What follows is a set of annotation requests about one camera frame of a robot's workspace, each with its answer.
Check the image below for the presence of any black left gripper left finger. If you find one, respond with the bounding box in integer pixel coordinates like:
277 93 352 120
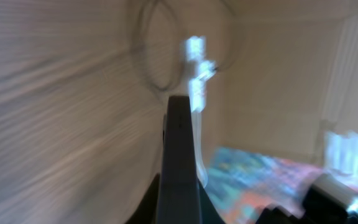
126 174 160 224

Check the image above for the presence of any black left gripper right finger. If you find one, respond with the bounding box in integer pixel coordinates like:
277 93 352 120
198 181 225 224

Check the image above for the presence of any black USB charging cable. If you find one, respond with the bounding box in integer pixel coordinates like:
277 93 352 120
131 0 239 93

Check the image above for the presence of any white power strip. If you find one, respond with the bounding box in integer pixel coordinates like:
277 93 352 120
185 36 206 113

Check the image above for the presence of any Samsung Galaxy smartphone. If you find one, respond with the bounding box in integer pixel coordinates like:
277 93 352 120
157 96 202 224

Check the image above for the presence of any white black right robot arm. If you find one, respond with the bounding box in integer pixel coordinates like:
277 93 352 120
255 174 358 224

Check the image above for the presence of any white charger plug adapter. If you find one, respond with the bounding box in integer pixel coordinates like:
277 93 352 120
196 60 216 82

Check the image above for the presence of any colourful painted backdrop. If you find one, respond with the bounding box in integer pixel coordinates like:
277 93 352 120
206 131 358 223

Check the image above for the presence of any white power strip cord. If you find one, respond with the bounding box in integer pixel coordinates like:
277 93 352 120
193 110 209 187

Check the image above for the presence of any brown cardboard box wall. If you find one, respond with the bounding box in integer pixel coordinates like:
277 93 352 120
222 0 358 164

